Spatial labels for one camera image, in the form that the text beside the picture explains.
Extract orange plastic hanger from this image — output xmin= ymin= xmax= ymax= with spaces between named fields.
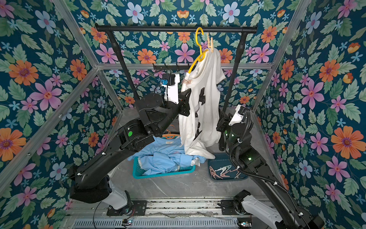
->
xmin=162 ymin=125 xmax=180 ymax=139

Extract beige wooden clothespin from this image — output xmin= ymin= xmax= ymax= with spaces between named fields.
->
xmin=207 ymin=36 xmax=214 ymax=53

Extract teal laundry basket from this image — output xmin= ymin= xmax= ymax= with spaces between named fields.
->
xmin=132 ymin=158 xmax=196 ymax=179

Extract dark teal clothespin tray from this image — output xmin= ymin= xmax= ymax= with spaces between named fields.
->
xmin=207 ymin=153 xmax=248 ymax=182

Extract light blue garment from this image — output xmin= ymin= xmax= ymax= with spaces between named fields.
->
xmin=128 ymin=137 xmax=206 ymax=173

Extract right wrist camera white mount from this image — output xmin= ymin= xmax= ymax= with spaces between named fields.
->
xmin=229 ymin=105 xmax=247 ymax=126

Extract pink clothespin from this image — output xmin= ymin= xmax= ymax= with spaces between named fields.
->
xmin=183 ymin=79 xmax=197 ymax=85

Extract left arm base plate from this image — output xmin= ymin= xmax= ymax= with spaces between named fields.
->
xmin=106 ymin=200 xmax=147 ymax=216

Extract black clothes rack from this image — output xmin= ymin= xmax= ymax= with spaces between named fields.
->
xmin=90 ymin=24 xmax=257 ymax=107

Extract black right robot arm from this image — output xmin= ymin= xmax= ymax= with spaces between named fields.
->
xmin=216 ymin=106 xmax=325 ymax=229

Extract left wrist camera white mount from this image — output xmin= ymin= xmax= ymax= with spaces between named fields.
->
xmin=162 ymin=73 xmax=180 ymax=104

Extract white t-shirt black print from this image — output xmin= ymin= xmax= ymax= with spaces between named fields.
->
xmin=179 ymin=48 xmax=226 ymax=159

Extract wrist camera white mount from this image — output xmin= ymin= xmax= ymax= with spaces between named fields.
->
xmin=229 ymin=105 xmax=247 ymax=126
xmin=162 ymin=73 xmax=180 ymax=104

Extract yellow plastic hanger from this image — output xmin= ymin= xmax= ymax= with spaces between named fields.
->
xmin=187 ymin=27 xmax=210 ymax=75

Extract black wall hook rail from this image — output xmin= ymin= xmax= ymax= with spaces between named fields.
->
xmin=152 ymin=63 xmax=191 ymax=72

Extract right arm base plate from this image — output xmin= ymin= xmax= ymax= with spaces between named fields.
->
xmin=217 ymin=199 xmax=250 ymax=215

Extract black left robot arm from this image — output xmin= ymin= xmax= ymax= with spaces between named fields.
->
xmin=69 ymin=89 xmax=192 ymax=214

